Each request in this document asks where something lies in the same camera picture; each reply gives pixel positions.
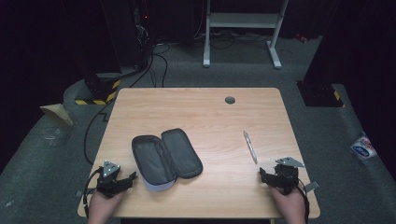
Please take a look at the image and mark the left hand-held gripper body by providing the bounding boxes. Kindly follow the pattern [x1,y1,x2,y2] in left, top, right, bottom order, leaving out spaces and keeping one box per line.
[95,160,127,199]

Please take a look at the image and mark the small red object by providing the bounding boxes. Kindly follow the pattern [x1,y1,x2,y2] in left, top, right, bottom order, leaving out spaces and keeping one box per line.
[293,32,310,44]

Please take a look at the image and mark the black cable bundle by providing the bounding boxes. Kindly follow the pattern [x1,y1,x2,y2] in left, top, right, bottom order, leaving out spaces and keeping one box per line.
[192,29,272,50]

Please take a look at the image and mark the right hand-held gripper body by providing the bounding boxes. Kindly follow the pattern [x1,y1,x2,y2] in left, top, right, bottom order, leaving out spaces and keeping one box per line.
[268,156,306,196]

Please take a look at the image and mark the white blue printed packet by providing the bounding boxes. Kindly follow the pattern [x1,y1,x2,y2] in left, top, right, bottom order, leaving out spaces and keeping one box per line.
[349,132,378,161]

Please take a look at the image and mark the white metal stand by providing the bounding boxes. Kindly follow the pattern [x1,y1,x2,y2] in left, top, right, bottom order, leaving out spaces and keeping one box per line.
[202,0,290,70]

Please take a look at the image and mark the dark computer tower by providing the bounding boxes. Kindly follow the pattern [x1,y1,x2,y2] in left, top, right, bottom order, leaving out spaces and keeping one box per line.
[99,0,155,71]

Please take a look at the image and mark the grey tape strip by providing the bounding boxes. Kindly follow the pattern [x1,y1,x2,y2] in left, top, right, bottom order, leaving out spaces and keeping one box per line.
[75,188,95,199]
[303,180,320,194]

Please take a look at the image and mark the silver pen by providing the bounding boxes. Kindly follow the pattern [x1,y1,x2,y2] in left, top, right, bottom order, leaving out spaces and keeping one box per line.
[242,130,259,165]

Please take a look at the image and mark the black floor cable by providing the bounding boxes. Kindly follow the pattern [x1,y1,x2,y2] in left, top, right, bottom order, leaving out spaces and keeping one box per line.
[82,52,170,166]

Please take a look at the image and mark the black box with yellow tape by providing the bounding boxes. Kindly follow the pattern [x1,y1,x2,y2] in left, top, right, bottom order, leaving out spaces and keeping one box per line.
[296,80,346,108]

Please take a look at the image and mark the black yellow striped stand base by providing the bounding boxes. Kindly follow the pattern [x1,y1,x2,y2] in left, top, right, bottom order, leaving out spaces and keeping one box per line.
[74,72,122,106]

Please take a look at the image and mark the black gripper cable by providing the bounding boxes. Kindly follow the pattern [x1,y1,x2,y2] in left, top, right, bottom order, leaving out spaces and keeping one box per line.
[81,167,105,219]
[295,177,311,224]

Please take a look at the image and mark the dark grey open pencil case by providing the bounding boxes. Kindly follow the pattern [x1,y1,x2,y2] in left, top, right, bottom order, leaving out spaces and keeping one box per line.
[131,127,205,192]

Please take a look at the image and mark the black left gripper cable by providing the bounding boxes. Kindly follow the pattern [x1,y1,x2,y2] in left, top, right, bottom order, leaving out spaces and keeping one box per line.
[81,167,105,219]

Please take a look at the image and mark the beige cardboard piece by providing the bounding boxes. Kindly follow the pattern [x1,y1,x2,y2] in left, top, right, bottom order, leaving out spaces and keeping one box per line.
[39,103,75,127]

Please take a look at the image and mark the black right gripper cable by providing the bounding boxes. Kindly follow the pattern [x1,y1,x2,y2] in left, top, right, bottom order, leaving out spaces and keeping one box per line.
[295,177,311,224]

